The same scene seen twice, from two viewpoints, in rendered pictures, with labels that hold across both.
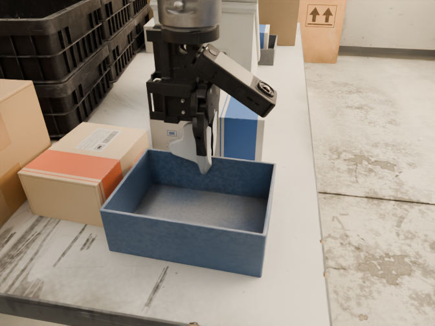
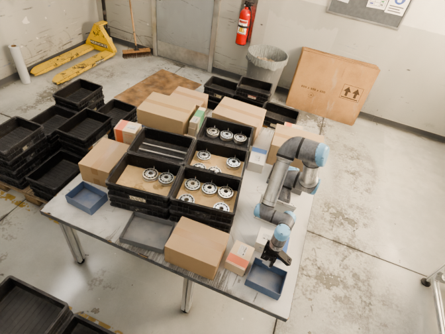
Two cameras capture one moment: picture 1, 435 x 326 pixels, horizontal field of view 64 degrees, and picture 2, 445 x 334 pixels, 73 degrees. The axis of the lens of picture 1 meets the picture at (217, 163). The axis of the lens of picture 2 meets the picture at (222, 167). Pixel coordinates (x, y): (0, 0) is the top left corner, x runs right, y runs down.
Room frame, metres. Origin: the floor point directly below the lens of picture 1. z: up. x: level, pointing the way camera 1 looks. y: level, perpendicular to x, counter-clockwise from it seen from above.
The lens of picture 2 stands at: (-0.48, 0.33, 2.31)
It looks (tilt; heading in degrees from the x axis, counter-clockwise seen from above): 44 degrees down; 4
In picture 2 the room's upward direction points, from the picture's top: 10 degrees clockwise
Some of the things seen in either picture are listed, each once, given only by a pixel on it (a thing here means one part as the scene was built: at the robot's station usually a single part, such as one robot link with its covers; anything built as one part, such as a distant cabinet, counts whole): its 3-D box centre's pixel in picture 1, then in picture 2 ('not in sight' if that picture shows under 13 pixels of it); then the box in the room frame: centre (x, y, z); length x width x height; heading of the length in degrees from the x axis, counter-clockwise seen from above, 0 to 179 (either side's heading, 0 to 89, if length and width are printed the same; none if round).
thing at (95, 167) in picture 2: not in sight; (107, 162); (0.91, 1.22, 0.78); 0.30 x 0.22 x 0.16; 175
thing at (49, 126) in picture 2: not in sight; (55, 133); (1.55, 2.13, 0.31); 0.40 x 0.30 x 0.34; 170
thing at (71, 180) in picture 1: (93, 169); (239, 258); (0.45, 0.19, 0.74); 0.16 x 0.12 x 0.07; 166
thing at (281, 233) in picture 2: not in sight; (281, 234); (0.45, 0.03, 1.05); 0.09 x 0.08 x 0.11; 162
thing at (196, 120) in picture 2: not in sight; (198, 117); (1.57, 0.74, 0.85); 0.24 x 0.06 x 0.06; 174
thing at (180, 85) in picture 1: (186, 74); (271, 251); (0.44, 0.04, 0.89); 0.09 x 0.08 x 0.12; 77
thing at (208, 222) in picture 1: (197, 204); (265, 278); (0.37, 0.03, 0.74); 0.20 x 0.15 x 0.07; 77
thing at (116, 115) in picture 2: not in sight; (115, 124); (1.87, 1.67, 0.31); 0.40 x 0.30 x 0.34; 170
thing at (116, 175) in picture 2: not in sight; (146, 180); (0.76, 0.87, 0.87); 0.40 x 0.30 x 0.11; 89
